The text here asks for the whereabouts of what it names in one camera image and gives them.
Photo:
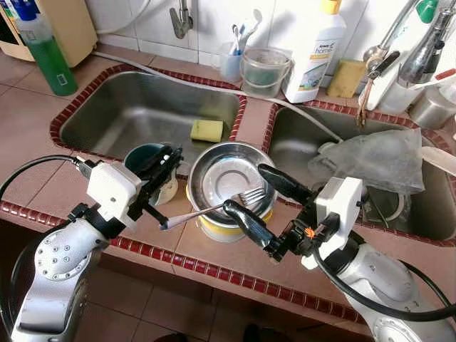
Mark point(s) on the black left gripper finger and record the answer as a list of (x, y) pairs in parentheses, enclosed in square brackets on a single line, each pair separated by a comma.
[(155, 160), (171, 169)]

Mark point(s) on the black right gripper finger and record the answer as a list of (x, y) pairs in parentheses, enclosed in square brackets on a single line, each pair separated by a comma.
[(285, 185), (249, 224)]

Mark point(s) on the teal mug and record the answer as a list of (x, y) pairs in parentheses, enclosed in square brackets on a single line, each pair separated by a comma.
[(132, 158)]

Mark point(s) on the steel fork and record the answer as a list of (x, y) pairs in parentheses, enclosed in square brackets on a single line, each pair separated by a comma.
[(253, 196)]

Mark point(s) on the large steel bowl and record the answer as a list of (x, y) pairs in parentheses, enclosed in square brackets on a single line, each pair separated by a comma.
[(221, 178)]

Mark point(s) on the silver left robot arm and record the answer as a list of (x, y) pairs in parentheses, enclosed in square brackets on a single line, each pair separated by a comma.
[(60, 263)]

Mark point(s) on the steel sink basin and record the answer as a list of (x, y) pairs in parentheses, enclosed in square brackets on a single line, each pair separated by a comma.
[(292, 149), (128, 107)]

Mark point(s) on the pale yellow dish sponge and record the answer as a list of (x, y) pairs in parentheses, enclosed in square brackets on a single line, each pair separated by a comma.
[(206, 130)]

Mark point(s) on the clear plastic bag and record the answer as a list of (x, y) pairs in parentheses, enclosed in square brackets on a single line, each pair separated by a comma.
[(370, 160)]

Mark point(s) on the right robot leg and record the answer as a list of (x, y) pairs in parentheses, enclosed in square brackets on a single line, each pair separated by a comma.
[(260, 335)]

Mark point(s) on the white rimmed bowl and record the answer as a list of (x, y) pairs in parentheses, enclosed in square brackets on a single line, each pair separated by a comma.
[(399, 208)]

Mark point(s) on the green scouring pad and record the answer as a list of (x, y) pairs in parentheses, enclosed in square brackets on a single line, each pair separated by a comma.
[(265, 80)]

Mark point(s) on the pale toothbrush cup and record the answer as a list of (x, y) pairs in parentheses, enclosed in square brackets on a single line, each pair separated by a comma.
[(229, 68)]

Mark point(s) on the mustard yellow sponge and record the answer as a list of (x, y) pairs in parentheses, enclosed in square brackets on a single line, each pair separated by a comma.
[(347, 80)]

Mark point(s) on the white detergent bottle yellow cap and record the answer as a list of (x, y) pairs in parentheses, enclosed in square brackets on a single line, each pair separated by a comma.
[(313, 64)]

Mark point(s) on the clear plastic pail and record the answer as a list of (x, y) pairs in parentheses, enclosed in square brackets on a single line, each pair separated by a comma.
[(265, 55)]

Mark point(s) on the thin white supply tube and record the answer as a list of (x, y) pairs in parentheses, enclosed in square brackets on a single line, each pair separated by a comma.
[(127, 26)]

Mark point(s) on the green dish soap bottle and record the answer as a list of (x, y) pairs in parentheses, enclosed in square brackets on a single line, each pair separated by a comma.
[(53, 68)]

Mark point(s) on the white bottle green cap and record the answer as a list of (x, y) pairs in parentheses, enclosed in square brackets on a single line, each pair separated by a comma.
[(388, 92)]

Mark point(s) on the blue toothbrush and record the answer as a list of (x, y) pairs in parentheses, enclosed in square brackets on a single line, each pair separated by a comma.
[(235, 39)]

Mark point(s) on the steel cup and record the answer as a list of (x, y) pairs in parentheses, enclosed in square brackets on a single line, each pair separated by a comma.
[(431, 110)]

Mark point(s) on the chrome gooseneck tap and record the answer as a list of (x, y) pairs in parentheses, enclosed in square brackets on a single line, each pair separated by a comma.
[(374, 55)]

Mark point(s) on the beige water filter appliance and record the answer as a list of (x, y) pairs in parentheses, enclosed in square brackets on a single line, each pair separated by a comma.
[(68, 28)]

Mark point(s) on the white toothbrush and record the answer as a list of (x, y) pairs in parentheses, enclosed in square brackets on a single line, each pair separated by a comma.
[(251, 28)]

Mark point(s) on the thick chrome faucet spout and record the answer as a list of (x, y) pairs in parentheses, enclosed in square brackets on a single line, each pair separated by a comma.
[(424, 60)]

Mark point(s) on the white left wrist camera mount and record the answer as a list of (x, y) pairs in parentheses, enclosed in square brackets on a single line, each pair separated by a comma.
[(112, 192)]

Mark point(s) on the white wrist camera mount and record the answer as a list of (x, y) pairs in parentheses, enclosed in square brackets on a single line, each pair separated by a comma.
[(112, 192), (340, 206)]

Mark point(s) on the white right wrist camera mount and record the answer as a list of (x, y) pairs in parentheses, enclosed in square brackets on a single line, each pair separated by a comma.
[(340, 206)]

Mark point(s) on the chrome wall tap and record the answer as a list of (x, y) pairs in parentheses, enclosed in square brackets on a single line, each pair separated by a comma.
[(182, 25)]

